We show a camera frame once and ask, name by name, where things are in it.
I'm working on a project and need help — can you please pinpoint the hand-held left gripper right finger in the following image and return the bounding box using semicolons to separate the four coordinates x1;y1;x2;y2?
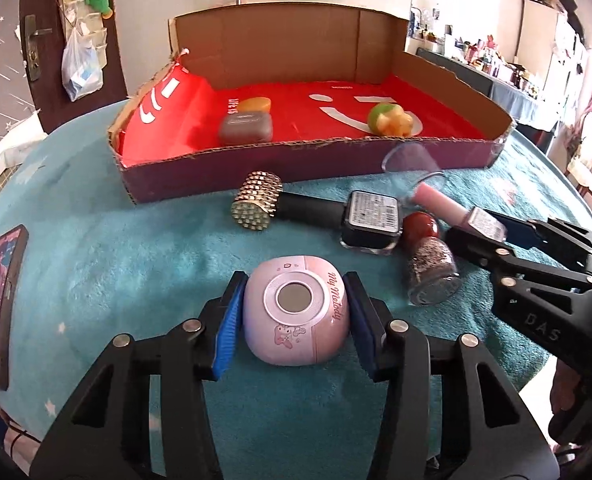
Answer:
343;270;562;480

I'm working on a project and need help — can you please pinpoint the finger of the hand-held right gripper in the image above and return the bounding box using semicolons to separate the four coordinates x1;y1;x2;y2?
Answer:
493;212;592;273
445;226;592;293

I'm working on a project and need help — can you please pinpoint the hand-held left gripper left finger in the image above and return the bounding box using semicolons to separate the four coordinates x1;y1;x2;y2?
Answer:
28;270;249;480

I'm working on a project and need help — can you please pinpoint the red glitter bottle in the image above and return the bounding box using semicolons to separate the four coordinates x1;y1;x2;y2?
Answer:
401;211;463;307

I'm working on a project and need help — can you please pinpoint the pink nail polish bottle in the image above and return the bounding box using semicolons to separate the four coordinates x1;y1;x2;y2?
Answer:
413;182;507;243

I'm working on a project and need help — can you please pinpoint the pink round gadget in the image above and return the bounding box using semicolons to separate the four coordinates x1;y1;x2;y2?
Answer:
242;255;351;367

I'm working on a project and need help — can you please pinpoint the black square bottle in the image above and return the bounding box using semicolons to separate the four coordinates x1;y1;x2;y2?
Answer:
276;190;404;252

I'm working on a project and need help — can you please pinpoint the clear plastic cup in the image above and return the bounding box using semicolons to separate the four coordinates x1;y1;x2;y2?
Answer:
382;141;447;198

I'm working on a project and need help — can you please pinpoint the gold studded cap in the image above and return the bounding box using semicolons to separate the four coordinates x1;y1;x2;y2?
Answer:
230;170;283;233

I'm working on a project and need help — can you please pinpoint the green apple elephant toy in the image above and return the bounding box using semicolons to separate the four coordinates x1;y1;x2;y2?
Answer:
367;102;413;137

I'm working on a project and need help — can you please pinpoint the cardboard box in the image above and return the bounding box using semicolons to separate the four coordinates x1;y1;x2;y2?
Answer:
107;2;516;206

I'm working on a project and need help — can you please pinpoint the grey-brown rounded case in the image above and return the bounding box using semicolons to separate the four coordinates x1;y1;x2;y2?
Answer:
218;111;275;147

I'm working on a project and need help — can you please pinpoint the yellow disc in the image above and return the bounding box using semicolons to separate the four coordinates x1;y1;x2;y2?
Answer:
237;96;272;115

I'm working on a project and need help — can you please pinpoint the person's right hand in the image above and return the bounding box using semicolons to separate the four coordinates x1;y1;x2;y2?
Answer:
547;361;584;445

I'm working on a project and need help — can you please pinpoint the wooden chair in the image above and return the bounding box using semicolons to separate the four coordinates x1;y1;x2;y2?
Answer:
566;110;592;217

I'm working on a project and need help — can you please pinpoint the teal fleece blanket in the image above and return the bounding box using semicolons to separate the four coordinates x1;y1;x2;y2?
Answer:
0;110;592;480

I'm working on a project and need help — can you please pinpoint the dark covered side table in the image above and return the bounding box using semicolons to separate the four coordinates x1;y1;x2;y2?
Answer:
416;47;592;128

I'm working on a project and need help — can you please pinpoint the row of cosmetics bottles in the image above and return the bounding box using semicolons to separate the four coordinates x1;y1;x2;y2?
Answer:
418;25;552;96

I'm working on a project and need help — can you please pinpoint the white cabinet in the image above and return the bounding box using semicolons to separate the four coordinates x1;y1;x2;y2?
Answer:
513;0;592;96

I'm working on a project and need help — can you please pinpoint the white checked cloth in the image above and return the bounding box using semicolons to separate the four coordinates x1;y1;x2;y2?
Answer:
0;105;48;228

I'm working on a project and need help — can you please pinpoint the clear plastic bag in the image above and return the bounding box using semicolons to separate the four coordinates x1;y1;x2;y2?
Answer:
61;27;103;103

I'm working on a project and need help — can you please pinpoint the clear hanging organizer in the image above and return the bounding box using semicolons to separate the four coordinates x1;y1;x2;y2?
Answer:
56;0;109;68

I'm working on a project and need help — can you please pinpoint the metal door handle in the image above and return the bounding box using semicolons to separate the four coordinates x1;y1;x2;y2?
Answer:
22;14;54;82

